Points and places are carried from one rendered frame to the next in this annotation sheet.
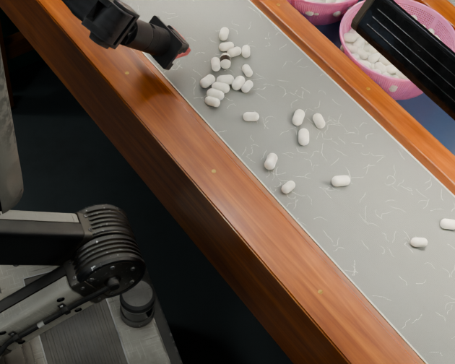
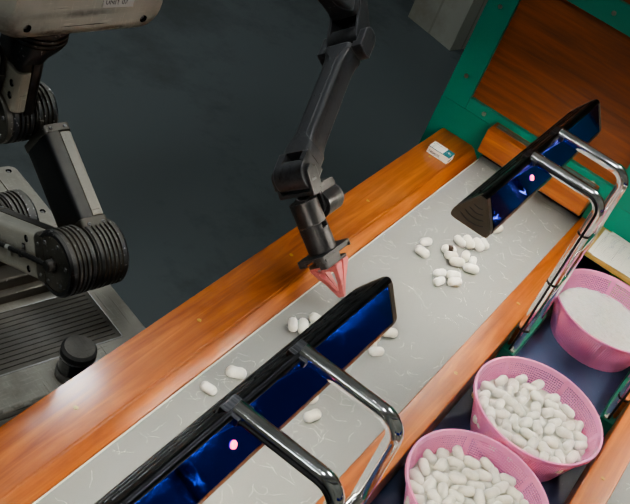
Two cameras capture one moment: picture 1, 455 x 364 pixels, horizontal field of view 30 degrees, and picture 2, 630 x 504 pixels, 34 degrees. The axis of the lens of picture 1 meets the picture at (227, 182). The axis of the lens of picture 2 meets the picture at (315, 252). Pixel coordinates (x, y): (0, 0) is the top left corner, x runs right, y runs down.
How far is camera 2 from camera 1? 1.35 m
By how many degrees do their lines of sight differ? 46
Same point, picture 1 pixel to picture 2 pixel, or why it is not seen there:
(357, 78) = not seen: hidden behind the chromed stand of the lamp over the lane
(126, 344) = (33, 368)
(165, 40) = (319, 244)
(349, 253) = (141, 447)
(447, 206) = not seen: outside the picture
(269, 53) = (388, 375)
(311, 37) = (426, 403)
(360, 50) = (442, 460)
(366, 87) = not seen: hidden behind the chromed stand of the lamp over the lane
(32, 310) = (13, 226)
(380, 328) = (41, 461)
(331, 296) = (72, 417)
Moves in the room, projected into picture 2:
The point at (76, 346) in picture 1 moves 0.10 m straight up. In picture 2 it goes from (22, 331) to (30, 296)
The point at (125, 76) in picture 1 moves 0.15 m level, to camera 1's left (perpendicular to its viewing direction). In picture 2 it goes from (286, 253) to (272, 205)
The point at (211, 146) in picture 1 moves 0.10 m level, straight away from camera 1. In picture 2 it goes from (230, 318) to (281, 321)
